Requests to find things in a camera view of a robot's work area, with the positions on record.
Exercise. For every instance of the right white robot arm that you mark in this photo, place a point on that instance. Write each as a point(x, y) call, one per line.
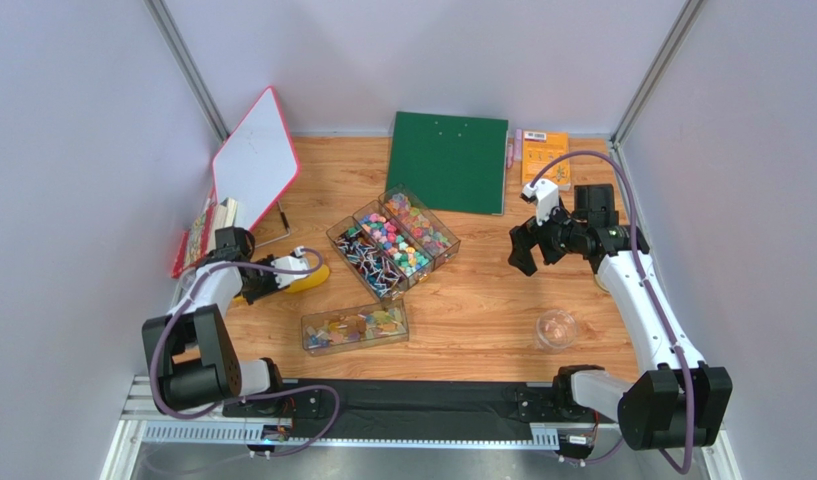
point(678, 400)

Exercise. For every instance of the yellow plastic scoop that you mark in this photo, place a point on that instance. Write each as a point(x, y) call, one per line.
point(313, 280)

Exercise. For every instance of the red framed whiteboard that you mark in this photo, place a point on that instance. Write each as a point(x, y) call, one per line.
point(257, 163)

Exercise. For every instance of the clear box of star candies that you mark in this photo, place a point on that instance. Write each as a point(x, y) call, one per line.
point(394, 242)

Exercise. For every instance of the small clear plastic cup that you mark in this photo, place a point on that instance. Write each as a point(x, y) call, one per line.
point(187, 279)

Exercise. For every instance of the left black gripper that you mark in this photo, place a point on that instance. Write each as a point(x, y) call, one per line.
point(273, 286)

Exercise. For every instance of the pink marker pen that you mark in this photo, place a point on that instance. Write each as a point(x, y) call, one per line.
point(514, 147)

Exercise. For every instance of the clear box of gummy candies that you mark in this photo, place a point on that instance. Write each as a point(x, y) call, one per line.
point(421, 224)

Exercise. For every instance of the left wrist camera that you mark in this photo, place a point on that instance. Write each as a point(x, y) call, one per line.
point(295, 264)

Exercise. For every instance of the round wooden jar lid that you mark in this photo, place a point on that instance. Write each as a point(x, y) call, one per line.
point(602, 281)

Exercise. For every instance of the stack of books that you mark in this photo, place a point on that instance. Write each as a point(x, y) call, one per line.
point(199, 239)

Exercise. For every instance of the green cutting mat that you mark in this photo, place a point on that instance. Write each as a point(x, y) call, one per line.
point(451, 163)

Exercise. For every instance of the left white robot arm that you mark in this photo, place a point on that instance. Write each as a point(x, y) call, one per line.
point(192, 362)

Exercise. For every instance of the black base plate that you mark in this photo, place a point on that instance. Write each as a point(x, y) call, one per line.
point(416, 410)

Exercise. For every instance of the clear round jar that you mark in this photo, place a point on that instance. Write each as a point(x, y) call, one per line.
point(554, 331)

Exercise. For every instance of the aluminium rail frame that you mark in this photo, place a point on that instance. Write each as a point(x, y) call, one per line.
point(144, 424)

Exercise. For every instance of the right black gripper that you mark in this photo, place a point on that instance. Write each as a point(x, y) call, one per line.
point(537, 236)

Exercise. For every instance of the clear box of lollipops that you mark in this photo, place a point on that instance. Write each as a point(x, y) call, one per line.
point(376, 272)

